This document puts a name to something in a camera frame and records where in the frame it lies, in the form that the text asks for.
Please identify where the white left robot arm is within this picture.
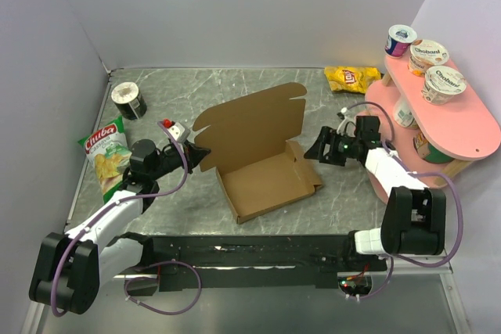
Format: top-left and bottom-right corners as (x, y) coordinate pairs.
(29, 139), (210, 317)

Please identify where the yellow Lays chips bag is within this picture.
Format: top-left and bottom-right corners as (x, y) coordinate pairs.
(324, 66), (382, 94)

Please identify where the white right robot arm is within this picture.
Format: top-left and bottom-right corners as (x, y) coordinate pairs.
(304, 116), (447, 271)

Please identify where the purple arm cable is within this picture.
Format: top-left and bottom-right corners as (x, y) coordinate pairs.
(344, 101), (465, 300)
(50, 120), (203, 318)

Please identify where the aluminium rail frame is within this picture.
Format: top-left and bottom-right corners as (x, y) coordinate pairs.
(21, 207), (470, 333)

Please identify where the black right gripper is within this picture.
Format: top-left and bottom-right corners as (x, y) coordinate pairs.
(304, 126), (361, 167)

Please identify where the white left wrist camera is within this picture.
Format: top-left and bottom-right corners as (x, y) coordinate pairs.
(160, 119), (190, 143)

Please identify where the green can lower shelf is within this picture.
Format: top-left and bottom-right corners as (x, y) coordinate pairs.
(413, 131), (453, 164)

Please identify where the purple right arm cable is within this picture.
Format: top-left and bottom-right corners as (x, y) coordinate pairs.
(344, 101), (465, 300)

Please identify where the white cup middle shelf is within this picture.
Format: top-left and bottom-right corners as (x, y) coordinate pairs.
(393, 96), (419, 129)

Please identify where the black can white lid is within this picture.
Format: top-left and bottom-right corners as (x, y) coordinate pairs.
(111, 82), (147, 120)

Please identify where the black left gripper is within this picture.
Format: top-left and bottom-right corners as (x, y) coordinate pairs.
(150, 138), (211, 181)

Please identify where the green Chuba chips bag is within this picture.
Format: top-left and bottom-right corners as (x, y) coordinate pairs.
(78, 116), (132, 203)

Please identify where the purple white yogurt cup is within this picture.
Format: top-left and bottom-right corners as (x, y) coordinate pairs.
(384, 24), (417, 59)

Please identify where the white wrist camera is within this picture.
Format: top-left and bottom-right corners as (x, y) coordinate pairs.
(160, 119), (190, 143)
(336, 107), (356, 137)

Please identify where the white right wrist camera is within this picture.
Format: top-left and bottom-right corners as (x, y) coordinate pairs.
(336, 107), (356, 137)

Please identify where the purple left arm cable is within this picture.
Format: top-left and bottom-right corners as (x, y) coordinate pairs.
(50, 120), (203, 318)

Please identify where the Chobani yogurt cup rear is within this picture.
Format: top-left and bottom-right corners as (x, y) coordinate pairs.
(408, 39), (449, 77)

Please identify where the pink three-tier shelf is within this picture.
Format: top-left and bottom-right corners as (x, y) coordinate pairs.
(356, 55), (500, 178)

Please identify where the brown cardboard box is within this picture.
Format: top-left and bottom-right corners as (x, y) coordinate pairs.
(193, 82), (323, 224)

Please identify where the Chobani yogurt cup front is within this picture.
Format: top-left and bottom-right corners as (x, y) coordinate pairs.
(421, 66), (467, 106)

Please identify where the chobani yogurt cup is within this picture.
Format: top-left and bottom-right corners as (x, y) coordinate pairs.
(421, 66), (467, 106)
(408, 39), (449, 77)

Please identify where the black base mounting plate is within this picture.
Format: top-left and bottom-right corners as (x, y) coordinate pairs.
(105, 232), (392, 293)

